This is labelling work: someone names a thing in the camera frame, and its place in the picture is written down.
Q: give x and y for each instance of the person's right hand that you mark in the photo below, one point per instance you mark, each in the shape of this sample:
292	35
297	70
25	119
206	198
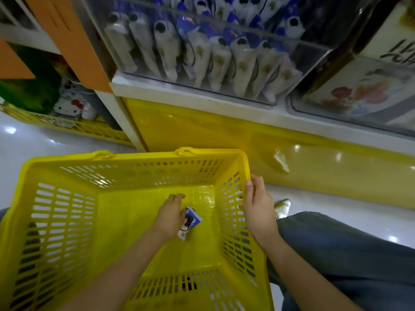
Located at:
261	213

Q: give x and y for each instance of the person's left hand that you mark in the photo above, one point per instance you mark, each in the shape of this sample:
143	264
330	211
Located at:
168	220

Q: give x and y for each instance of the person's right thumb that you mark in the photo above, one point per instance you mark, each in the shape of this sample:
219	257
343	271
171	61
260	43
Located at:
249	192

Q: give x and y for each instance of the person's left fingers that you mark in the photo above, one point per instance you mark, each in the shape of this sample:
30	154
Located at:
175	199

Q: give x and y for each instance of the small blue white packet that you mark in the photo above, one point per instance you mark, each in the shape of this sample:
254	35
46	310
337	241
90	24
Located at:
194	221

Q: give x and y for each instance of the yellow plastic shopping basket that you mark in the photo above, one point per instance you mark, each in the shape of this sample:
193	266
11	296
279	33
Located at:
136	255

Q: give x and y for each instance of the person's left forearm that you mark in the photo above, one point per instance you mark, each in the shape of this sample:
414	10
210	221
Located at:
120	278

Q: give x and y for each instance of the person's right forearm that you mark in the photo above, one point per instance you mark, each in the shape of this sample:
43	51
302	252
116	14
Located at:
301	278

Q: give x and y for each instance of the person's light shoe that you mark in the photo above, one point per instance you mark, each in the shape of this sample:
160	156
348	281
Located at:
282	207

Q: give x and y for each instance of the yellow glossy base panel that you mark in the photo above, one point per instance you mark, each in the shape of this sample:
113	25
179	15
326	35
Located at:
210	132

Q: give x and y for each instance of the white shelf upright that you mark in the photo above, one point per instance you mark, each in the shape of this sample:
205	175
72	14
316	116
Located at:
123	123

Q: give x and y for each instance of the white shelf board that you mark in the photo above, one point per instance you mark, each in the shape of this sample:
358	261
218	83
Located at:
201	100

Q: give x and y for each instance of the person's blue jeans leg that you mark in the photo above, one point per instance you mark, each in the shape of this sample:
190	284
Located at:
350	259

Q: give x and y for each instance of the row of white blue packets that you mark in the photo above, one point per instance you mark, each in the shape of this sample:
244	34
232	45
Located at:
214	58

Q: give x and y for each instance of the white cat plush toy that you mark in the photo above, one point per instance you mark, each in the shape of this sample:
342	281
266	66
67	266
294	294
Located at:
69	103

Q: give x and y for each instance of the floral print flat item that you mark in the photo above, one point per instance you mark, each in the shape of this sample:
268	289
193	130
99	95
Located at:
360	90

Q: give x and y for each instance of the clear acrylic display bin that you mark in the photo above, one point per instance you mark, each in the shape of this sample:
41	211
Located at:
311	45

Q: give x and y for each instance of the clear bin with floral items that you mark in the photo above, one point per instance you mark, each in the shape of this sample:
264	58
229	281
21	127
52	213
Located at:
398	116

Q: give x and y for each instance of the green plush toy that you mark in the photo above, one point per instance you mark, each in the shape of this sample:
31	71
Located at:
29	87

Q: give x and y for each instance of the large orange panel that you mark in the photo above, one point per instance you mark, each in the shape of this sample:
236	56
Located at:
68	35

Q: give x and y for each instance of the small orange panel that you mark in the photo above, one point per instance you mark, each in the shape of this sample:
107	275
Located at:
11	64

